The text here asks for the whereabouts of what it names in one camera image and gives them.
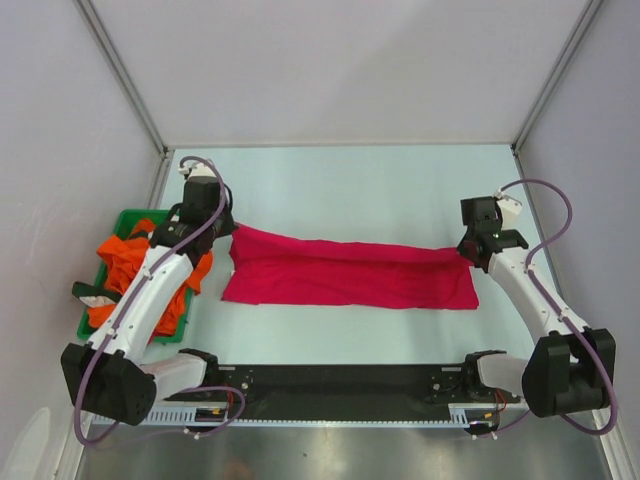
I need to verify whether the magenta t shirt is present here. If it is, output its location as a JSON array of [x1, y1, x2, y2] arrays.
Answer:
[[222, 225, 479, 310]]

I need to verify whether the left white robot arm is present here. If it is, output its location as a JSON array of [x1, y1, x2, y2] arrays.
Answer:
[[61, 175, 235, 426]]

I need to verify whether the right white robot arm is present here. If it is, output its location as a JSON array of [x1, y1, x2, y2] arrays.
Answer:
[[457, 196, 616, 418]]

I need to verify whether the orange t shirt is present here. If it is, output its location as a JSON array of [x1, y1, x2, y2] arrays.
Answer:
[[96, 210, 214, 343]]

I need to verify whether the black white garment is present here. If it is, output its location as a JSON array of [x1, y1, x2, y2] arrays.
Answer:
[[72, 281, 122, 308]]

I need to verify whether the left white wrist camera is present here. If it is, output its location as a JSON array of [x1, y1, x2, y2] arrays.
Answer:
[[178, 157, 219, 180]]

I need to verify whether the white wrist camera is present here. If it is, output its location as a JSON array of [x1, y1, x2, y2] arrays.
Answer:
[[494, 189, 523, 230], [178, 157, 219, 180]]

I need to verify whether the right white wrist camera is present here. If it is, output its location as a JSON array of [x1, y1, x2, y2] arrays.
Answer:
[[494, 189, 523, 230]]

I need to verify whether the white slotted cable duct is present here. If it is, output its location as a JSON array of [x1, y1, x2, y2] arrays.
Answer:
[[144, 402, 501, 427]]

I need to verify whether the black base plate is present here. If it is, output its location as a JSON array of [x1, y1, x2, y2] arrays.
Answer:
[[164, 363, 521, 422]]

